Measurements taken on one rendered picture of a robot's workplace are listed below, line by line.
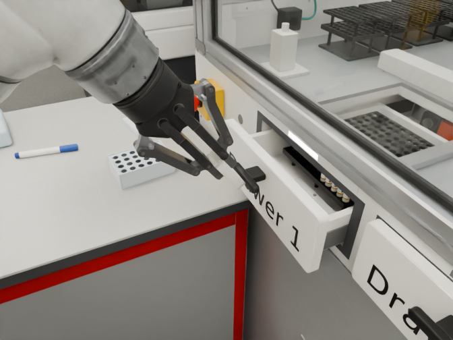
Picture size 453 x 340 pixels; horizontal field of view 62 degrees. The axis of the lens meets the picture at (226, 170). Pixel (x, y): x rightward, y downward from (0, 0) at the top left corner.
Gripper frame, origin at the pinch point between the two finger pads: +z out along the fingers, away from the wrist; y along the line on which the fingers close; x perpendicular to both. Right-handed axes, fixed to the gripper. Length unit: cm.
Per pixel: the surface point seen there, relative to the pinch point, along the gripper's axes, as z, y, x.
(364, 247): 10.3, 7.0, -17.9
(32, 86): 53, -86, 282
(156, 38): 12, 8, 80
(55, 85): 63, -72, 275
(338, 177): 7.4, 11.2, -8.9
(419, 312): 6.3, 6.0, -28.7
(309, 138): 5.1, 12.5, -1.8
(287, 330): 46.1, -15.9, -4.1
